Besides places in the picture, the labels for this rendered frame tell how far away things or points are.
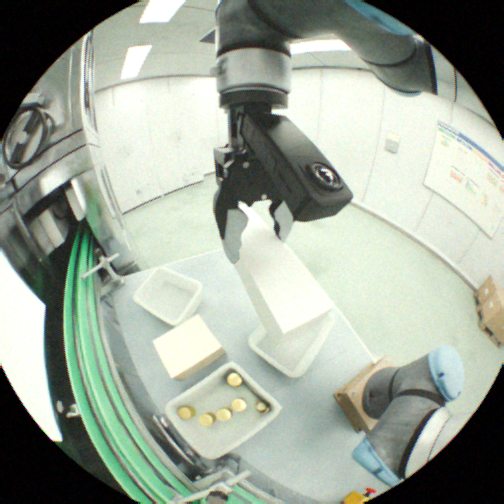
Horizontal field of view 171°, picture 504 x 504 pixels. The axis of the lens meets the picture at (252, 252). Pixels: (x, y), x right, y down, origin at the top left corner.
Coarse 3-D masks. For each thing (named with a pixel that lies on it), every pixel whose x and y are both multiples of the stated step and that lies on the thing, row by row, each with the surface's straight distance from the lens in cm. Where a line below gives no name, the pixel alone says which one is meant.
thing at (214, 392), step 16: (224, 368) 42; (240, 368) 42; (208, 384) 45; (224, 384) 49; (256, 384) 41; (176, 400) 45; (192, 400) 51; (208, 400) 50; (224, 400) 49; (256, 400) 49; (272, 400) 42; (176, 416) 48; (240, 416) 49; (256, 416) 49; (272, 416) 42; (192, 432) 48; (208, 432) 51; (224, 432) 51; (240, 432) 48; (256, 432) 43; (208, 448) 49; (224, 448) 45
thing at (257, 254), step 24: (264, 240) 23; (240, 264) 23; (264, 264) 20; (288, 264) 20; (264, 288) 18; (288, 288) 18; (312, 288) 19; (264, 312) 19; (288, 312) 17; (312, 312) 17; (288, 336) 18
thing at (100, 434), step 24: (72, 264) 82; (72, 288) 73; (72, 312) 65; (72, 336) 58; (72, 360) 53; (72, 384) 49; (96, 408) 51; (96, 432) 47; (120, 456) 49; (120, 480) 46
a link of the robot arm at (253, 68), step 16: (256, 48) 18; (224, 64) 18; (240, 64) 17; (256, 64) 17; (272, 64) 17; (288, 64) 19; (224, 80) 18; (240, 80) 16; (256, 80) 16; (272, 80) 17; (288, 80) 18
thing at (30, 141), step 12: (24, 108) 83; (36, 108) 79; (12, 120) 84; (24, 120) 85; (36, 120) 82; (24, 132) 79; (36, 132) 81; (12, 144) 87; (24, 144) 83; (36, 144) 80; (12, 156) 82; (24, 156) 83; (12, 168) 81
